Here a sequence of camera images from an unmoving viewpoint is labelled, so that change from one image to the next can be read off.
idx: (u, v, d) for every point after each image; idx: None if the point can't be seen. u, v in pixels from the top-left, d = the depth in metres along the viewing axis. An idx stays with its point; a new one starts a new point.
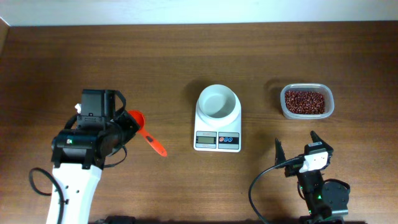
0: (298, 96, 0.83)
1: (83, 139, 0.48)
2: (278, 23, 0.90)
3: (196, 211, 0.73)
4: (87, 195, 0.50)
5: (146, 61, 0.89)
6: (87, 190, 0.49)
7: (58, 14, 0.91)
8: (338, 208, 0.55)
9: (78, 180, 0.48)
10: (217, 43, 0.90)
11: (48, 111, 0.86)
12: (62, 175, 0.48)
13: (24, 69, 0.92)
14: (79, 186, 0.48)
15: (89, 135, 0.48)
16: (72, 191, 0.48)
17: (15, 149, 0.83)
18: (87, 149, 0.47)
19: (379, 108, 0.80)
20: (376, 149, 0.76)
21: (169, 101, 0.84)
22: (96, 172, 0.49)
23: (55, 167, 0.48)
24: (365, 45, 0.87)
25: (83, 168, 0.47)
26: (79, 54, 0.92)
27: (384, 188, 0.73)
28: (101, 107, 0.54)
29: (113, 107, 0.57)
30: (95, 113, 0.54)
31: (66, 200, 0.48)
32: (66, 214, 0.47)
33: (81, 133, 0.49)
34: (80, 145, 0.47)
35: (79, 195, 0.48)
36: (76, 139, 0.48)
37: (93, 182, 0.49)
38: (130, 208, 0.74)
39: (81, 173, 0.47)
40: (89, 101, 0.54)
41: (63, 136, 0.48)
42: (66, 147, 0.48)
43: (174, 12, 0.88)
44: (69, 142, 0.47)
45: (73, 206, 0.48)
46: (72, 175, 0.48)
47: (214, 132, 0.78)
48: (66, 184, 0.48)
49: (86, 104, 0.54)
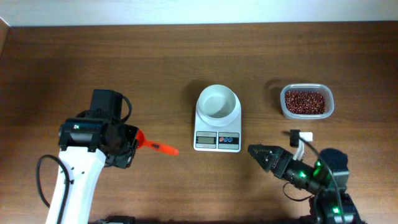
0: (298, 96, 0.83)
1: (89, 124, 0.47)
2: (278, 23, 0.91)
3: (197, 211, 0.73)
4: (92, 177, 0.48)
5: (146, 62, 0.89)
6: (92, 172, 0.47)
7: (57, 14, 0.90)
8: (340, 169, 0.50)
9: (84, 160, 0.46)
10: (217, 43, 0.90)
11: (47, 111, 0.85)
12: (68, 157, 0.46)
13: (23, 68, 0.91)
14: (84, 167, 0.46)
15: (96, 121, 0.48)
16: (78, 172, 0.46)
17: (15, 148, 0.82)
18: (92, 134, 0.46)
19: (379, 109, 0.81)
20: (375, 149, 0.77)
21: (169, 101, 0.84)
22: (102, 157, 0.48)
23: (61, 150, 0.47)
24: (364, 46, 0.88)
25: (89, 151, 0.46)
26: (79, 55, 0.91)
27: (384, 188, 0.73)
28: (109, 104, 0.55)
29: (119, 107, 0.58)
30: (102, 109, 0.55)
31: (71, 180, 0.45)
32: (71, 195, 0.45)
33: (87, 120, 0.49)
34: (86, 129, 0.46)
35: (85, 176, 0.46)
36: (83, 125, 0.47)
37: (99, 165, 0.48)
38: (130, 208, 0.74)
39: (87, 156, 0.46)
40: (97, 98, 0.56)
41: (69, 123, 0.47)
42: (73, 132, 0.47)
43: (174, 13, 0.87)
44: (76, 127, 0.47)
45: (78, 188, 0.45)
46: (79, 157, 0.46)
47: (214, 132, 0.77)
48: (72, 165, 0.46)
49: (95, 101, 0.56)
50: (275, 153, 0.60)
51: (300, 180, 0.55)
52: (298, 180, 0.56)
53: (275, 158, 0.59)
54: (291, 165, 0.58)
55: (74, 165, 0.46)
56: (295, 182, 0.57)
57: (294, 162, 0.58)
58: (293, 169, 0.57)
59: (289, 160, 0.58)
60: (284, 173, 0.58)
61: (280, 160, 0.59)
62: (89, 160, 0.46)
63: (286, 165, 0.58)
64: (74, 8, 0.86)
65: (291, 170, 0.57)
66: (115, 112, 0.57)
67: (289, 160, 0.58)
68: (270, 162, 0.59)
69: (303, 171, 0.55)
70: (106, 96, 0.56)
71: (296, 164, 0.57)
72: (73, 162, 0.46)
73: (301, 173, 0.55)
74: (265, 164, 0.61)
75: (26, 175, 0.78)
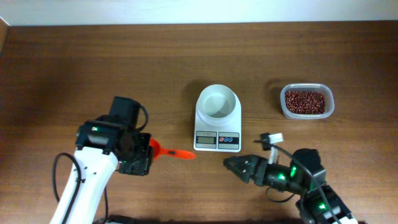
0: (298, 96, 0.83)
1: (107, 128, 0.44)
2: (278, 23, 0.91)
3: (198, 211, 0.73)
4: (102, 179, 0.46)
5: (146, 62, 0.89)
6: (105, 173, 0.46)
7: (57, 14, 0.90)
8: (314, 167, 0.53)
9: (98, 162, 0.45)
10: (217, 43, 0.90)
11: (47, 111, 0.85)
12: (83, 156, 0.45)
13: (23, 68, 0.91)
14: (98, 168, 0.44)
15: (114, 126, 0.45)
16: (89, 173, 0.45)
17: (15, 147, 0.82)
18: (109, 138, 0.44)
19: (379, 109, 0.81)
20: (375, 149, 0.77)
21: (169, 100, 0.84)
22: (114, 160, 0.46)
23: (77, 149, 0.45)
24: (364, 45, 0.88)
25: (104, 154, 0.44)
26: (79, 54, 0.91)
27: (384, 188, 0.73)
28: (127, 111, 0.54)
29: (135, 117, 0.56)
30: (120, 115, 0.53)
31: (83, 180, 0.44)
32: (80, 195, 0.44)
33: (106, 123, 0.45)
34: (104, 133, 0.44)
35: (97, 177, 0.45)
36: (101, 127, 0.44)
37: (111, 167, 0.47)
38: (130, 208, 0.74)
39: (101, 158, 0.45)
40: (117, 105, 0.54)
41: (89, 124, 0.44)
42: (91, 134, 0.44)
43: (174, 12, 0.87)
44: (94, 130, 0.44)
45: (87, 188, 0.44)
46: (93, 157, 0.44)
47: (214, 132, 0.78)
48: (86, 164, 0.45)
49: (115, 107, 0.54)
50: (251, 163, 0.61)
51: (281, 182, 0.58)
52: (280, 183, 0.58)
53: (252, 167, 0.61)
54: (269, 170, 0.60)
55: (87, 165, 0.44)
56: (277, 185, 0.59)
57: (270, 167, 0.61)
58: (272, 173, 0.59)
59: (265, 166, 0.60)
60: (264, 180, 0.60)
61: (256, 168, 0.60)
62: (102, 161, 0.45)
63: (263, 172, 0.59)
64: (74, 7, 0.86)
65: (270, 175, 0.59)
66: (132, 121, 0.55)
67: (265, 165, 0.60)
68: (249, 171, 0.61)
69: (282, 173, 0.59)
70: (125, 104, 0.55)
71: (273, 168, 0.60)
72: (87, 162, 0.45)
73: (281, 176, 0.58)
74: (244, 175, 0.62)
75: (26, 175, 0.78)
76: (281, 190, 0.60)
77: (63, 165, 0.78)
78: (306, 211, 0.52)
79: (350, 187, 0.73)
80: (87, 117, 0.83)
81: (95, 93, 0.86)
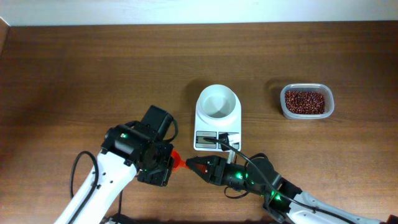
0: (298, 96, 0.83)
1: (136, 139, 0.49)
2: (278, 23, 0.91)
3: (198, 211, 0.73)
4: (116, 189, 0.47)
5: (146, 62, 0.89)
6: (120, 183, 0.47)
7: (57, 14, 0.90)
8: (268, 177, 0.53)
9: (117, 171, 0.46)
10: (217, 43, 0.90)
11: (47, 111, 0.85)
12: (104, 162, 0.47)
13: (23, 68, 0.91)
14: (115, 177, 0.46)
15: (142, 137, 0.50)
16: (106, 180, 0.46)
17: (16, 147, 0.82)
18: (134, 148, 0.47)
19: (379, 109, 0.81)
20: (375, 149, 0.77)
21: (169, 101, 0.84)
22: (133, 172, 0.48)
23: (101, 152, 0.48)
24: (364, 45, 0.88)
25: (124, 163, 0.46)
26: (79, 55, 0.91)
27: (384, 188, 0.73)
28: (159, 124, 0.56)
29: (166, 131, 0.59)
30: (152, 126, 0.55)
31: (98, 185, 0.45)
32: (92, 200, 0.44)
33: (135, 132, 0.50)
34: (132, 142, 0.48)
35: (112, 186, 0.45)
36: (129, 136, 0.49)
37: (127, 178, 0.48)
38: (130, 208, 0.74)
39: (120, 167, 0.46)
40: (152, 115, 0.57)
41: (119, 130, 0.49)
42: (118, 140, 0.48)
43: (174, 12, 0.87)
44: (123, 136, 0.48)
45: (101, 195, 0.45)
46: (114, 165, 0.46)
47: (215, 132, 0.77)
48: (104, 171, 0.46)
49: (149, 116, 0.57)
50: (212, 163, 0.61)
51: (239, 182, 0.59)
52: (237, 183, 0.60)
53: (213, 167, 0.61)
54: (227, 172, 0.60)
55: (106, 171, 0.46)
56: (234, 185, 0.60)
57: (229, 172, 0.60)
58: (231, 173, 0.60)
59: (224, 165, 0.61)
60: (222, 179, 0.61)
61: (217, 168, 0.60)
62: (121, 171, 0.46)
63: (222, 172, 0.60)
64: (74, 7, 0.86)
65: (229, 175, 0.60)
66: (161, 133, 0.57)
67: (224, 165, 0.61)
68: (211, 171, 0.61)
69: (239, 173, 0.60)
70: (158, 116, 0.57)
71: (231, 168, 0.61)
72: (106, 168, 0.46)
73: (238, 175, 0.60)
74: (206, 175, 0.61)
75: (26, 175, 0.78)
76: (239, 189, 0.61)
77: (63, 165, 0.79)
78: (274, 211, 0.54)
79: (350, 187, 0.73)
80: (87, 117, 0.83)
81: (95, 93, 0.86)
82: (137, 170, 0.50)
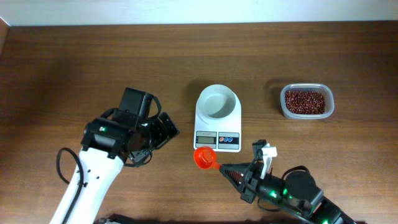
0: (298, 96, 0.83)
1: (115, 130, 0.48)
2: (278, 23, 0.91)
3: (197, 211, 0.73)
4: (105, 184, 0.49)
5: (146, 61, 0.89)
6: (107, 178, 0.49)
7: (56, 14, 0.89)
8: (313, 196, 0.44)
9: (102, 167, 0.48)
10: (218, 43, 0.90)
11: (47, 111, 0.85)
12: (86, 159, 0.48)
13: (23, 68, 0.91)
14: (101, 172, 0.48)
15: (122, 127, 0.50)
16: (92, 177, 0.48)
17: (15, 147, 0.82)
18: (115, 140, 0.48)
19: (379, 108, 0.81)
20: (375, 149, 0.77)
21: (169, 101, 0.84)
22: (119, 164, 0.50)
23: (83, 150, 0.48)
24: (363, 45, 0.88)
25: (108, 157, 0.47)
26: (79, 55, 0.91)
27: (384, 188, 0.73)
28: (138, 107, 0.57)
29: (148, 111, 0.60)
30: (131, 111, 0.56)
31: (85, 183, 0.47)
32: (81, 198, 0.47)
33: (114, 123, 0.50)
34: (111, 135, 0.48)
35: (99, 182, 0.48)
36: (108, 129, 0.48)
37: (114, 172, 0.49)
38: (130, 208, 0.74)
39: (106, 162, 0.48)
40: (129, 99, 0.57)
41: (96, 124, 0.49)
42: (98, 134, 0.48)
43: (175, 12, 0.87)
44: (102, 129, 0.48)
45: (89, 193, 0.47)
46: (98, 161, 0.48)
47: (214, 132, 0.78)
48: (89, 168, 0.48)
49: (127, 100, 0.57)
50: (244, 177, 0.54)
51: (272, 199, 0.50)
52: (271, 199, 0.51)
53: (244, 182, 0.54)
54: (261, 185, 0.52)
55: (91, 168, 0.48)
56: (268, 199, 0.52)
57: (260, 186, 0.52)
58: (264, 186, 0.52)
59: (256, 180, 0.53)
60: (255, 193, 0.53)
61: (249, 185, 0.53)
62: (106, 166, 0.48)
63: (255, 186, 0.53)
64: (73, 7, 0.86)
65: (262, 188, 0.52)
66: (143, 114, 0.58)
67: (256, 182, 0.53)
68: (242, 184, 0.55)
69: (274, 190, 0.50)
70: (138, 99, 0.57)
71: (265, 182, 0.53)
72: (90, 165, 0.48)
73: (273, 193, 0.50)
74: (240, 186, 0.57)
75: (26, 175, 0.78)
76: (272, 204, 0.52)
77: (63, 165, 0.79)
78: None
79: (350, 187, 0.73)
80: (88, 117, 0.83)
81: (94, 93, 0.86)
82: (124, 161, 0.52)
